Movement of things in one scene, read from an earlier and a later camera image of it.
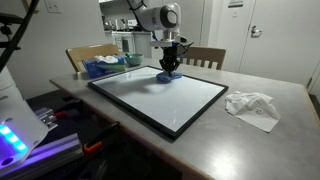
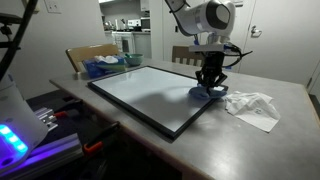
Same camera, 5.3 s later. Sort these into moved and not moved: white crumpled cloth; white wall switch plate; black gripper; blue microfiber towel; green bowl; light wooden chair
Moved: blue microfiber towel; black gripper
Not moved: green bowl; light wooden chair; white crumpled cloth; white wall switch plate
